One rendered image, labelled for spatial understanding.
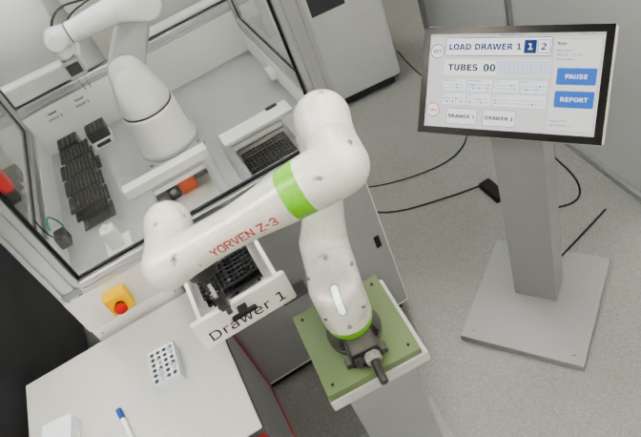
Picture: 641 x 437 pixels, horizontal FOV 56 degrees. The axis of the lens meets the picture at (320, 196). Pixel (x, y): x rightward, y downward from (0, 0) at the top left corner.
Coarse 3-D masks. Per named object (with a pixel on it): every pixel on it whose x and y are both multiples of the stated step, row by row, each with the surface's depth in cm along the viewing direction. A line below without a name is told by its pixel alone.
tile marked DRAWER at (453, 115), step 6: (450, 108) 178; (456, 108) 177; (462, 108) 176; (450, 114) 178; (456, 114) 177; (462, 114) 176; (468, 114) 175; (474, 114) 174; (450, 120) 178; (456, 120) 177; (462, 120) 176; (468, 120) 175; (474, 120) 174
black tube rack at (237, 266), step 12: (240, 252) 184; (216, 264) 180; (228, 264) 178; (240, 264) 177; (252, 264) 179; (216, 276) 176; (228, 276) 175; (240, 276) 177; (252, 276) 176; (228, 288) 175; (240, 288) 175
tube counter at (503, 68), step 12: (492, 60) 170; (504, 60) 168; (516, 60) 166; (528, 60) 165; (540, 60) 163; (492, 72) 170; (504, 72) 168; (516, 72) 167; (528, 72) 165; (540, 72) 163
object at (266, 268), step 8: (256, 240) 182; (248, 248) 190; (256, 248) 188; (256, 256) 186; (264, 256) 177; (264, 264) 182; (272, 264) 176; (264, 272) 180; (272, 272) 171; (192, 288) 182; (248, 288) 178; (192, 296) 174; (200, 296) 181; (232, 296) 177; (192, 304) 172; (200, 304) 179; (200, 312) 172; (208, 312) 176
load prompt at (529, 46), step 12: (528, 36) 164; (540, 36) 162; (552, 36) 161; (456, 48) 175; (468, 48) 173; (480, 48) 171; (492, 48) 169; (504, 48) 168; (516, 48) 166; (528, 48) 164; (540, 48) 163
